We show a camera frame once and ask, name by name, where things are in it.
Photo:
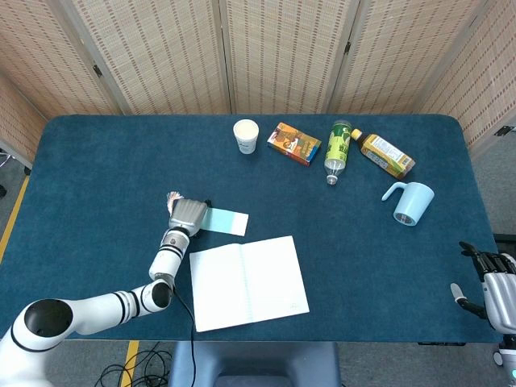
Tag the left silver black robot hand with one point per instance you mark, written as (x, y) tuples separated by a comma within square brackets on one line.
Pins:
[(187, 215)]

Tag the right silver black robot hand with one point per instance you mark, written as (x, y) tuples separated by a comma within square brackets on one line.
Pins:
[(502, 302)]

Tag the light blue tasselled bookmark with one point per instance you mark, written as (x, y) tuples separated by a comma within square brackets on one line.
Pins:
[(225, 221)]

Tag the white lined notebook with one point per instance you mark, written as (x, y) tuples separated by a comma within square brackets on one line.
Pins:
[(250, 282)]

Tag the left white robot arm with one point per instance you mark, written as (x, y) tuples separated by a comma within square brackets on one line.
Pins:
[(101, 306)]

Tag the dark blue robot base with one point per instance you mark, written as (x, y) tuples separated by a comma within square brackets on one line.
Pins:
[(254, 363)]

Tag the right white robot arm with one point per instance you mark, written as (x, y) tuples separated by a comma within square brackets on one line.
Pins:
[(507, 354)]

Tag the dark blue table cloth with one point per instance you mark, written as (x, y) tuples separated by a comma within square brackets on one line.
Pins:
[(121, 161)]

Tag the white paper cup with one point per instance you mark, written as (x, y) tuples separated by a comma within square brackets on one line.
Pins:
[(246, 139)]

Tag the orange cardboard snack box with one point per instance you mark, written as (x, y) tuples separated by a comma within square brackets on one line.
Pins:
[(294, 143)]

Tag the light blue plastic mug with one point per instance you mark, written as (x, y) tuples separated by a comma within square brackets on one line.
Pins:
[(415, 201)]

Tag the woven bamboo folding screen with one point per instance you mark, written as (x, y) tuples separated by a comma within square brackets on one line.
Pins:
[(161, 60)]

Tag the clear green-label plastic bottle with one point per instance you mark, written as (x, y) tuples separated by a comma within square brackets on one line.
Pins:
[(338, 149)]

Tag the black screen hinge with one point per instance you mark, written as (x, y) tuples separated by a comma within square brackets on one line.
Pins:
[(97, 71), (347, 46), (504, 130)]

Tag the yellow-label tea bottle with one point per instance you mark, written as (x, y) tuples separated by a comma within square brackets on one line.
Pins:
[(385, 153)]

